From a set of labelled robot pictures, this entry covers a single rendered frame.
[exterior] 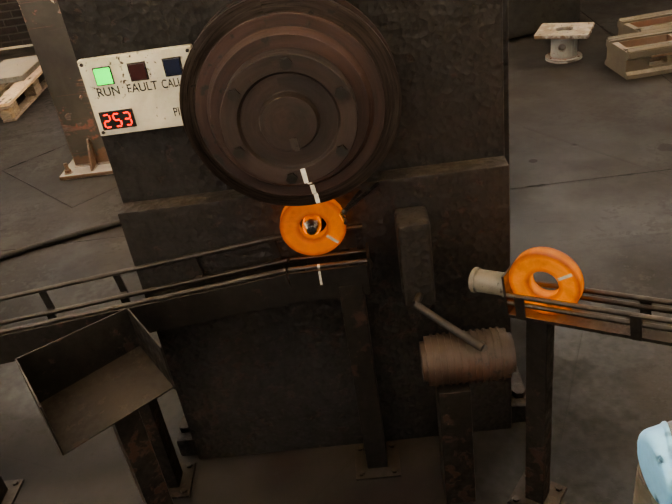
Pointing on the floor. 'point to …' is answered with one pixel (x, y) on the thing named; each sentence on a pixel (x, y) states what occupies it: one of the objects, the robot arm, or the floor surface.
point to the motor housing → (482, 363)
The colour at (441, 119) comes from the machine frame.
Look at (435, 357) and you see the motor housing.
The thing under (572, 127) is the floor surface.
